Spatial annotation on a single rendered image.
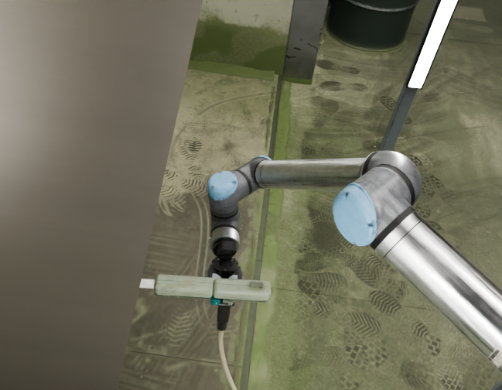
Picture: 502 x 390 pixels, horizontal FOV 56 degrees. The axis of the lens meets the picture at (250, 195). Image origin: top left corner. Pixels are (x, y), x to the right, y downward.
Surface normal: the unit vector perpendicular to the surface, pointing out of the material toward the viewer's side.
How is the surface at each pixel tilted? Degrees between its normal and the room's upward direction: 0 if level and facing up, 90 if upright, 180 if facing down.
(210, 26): 90
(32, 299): 91
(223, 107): 0
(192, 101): 0
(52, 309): 91
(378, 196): 14
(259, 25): 90
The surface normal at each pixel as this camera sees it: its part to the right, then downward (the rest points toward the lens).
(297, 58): -0.11, 0.73
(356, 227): -0.81, 0.37
